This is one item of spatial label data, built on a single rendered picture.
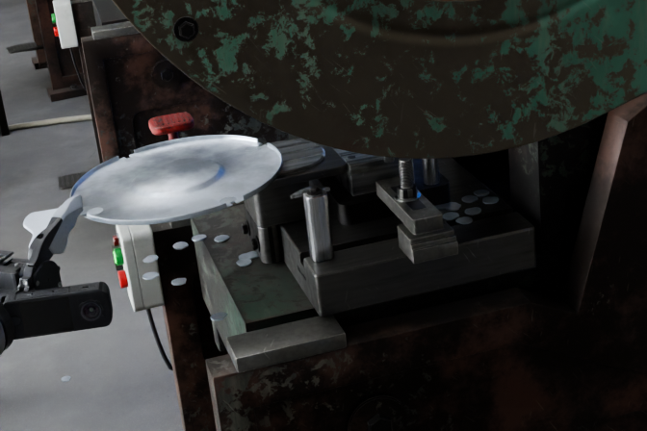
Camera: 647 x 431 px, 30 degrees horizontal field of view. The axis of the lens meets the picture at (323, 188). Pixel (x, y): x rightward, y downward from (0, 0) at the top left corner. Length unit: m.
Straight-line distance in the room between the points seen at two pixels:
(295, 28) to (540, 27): 0.25
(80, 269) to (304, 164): 1.78
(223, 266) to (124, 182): 0.18
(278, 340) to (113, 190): 0.33
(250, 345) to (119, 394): 1.25
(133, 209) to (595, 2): 0.66
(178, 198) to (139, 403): 1.15
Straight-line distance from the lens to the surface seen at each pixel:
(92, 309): 1.33
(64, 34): 3.63
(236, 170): 1.64
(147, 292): 1.94
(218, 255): 1.73
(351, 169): 1.63
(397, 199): 1.56
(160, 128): 1.95
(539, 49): 1.23
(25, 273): 1.37
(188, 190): 1.59
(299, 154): 1.67
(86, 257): 3.42
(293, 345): 1.48
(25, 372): 2.90
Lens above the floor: 1.36
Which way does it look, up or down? 22 degrees down
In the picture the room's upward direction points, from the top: 6 degrees counter-clockwise
